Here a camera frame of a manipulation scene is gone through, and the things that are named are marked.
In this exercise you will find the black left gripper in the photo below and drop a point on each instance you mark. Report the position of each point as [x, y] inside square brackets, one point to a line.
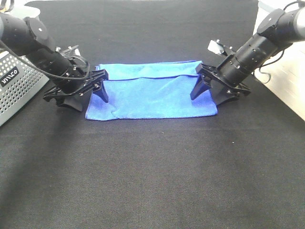
[73, 94]

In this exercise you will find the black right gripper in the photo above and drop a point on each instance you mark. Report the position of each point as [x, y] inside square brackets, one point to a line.
[219, 91]

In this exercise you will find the blue microfibre towel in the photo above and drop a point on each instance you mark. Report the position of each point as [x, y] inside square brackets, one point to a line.
[150, 91]

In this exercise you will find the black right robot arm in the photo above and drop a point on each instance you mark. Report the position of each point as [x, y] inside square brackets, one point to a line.
[278, 31]

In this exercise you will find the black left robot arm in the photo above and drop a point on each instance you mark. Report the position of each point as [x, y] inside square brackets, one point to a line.
[68, 70]

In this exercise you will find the grey perforated plastic basket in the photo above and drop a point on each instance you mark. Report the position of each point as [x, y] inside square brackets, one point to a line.
[18, 84]

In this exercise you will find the white plastic storage crate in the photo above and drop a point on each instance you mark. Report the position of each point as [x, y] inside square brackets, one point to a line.
[287, 80]

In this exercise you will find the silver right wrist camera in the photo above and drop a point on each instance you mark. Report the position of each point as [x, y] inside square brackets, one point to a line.
[220, 49]

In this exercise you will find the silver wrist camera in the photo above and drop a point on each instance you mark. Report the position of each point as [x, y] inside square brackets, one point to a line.
[220, 49]
[72, 53]

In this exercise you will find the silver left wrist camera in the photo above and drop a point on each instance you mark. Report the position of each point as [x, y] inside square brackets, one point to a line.
[72, 53]

